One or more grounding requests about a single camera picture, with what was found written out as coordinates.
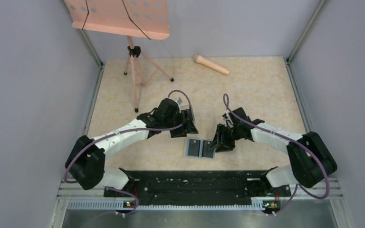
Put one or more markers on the beige leather card holder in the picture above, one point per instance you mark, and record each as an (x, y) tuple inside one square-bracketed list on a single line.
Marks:
[(200, 149)]

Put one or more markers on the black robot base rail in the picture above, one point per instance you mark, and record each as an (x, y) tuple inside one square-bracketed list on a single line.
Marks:
[(201, 188)]

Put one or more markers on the pink music stand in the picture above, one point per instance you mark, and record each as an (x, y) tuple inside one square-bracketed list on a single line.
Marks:
[(130, 18)]

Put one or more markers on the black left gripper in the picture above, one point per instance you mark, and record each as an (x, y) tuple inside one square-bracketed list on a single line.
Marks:
[(187, 127)]

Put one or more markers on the pink microphone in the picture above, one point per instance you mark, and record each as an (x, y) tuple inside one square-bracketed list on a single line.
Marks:
[(199, 59)]

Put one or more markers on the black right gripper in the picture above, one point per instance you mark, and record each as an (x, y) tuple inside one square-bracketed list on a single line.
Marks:
[(220, 141)]

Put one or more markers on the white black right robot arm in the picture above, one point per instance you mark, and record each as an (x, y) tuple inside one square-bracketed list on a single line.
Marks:
[(310, 160)]

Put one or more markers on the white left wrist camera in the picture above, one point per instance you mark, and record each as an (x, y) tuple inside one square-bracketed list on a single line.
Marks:
[(178, 100)]

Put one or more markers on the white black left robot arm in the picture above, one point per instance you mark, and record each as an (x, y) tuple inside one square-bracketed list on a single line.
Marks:
[(87, 160)]

